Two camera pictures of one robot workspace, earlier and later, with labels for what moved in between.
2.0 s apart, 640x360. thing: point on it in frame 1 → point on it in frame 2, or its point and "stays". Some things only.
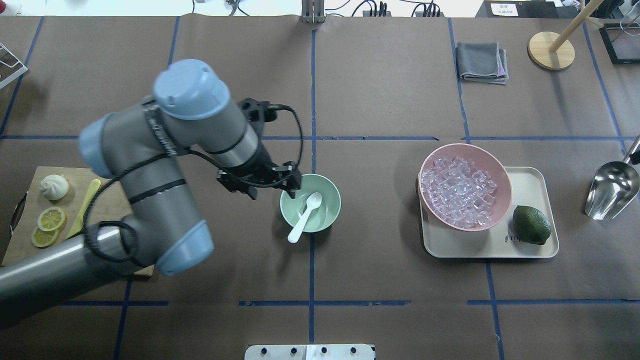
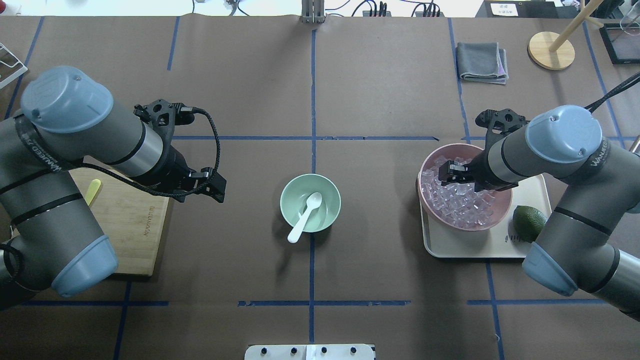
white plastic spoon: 313,201 stays
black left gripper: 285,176 → 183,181
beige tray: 530,186 stays
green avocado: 530,225 stays
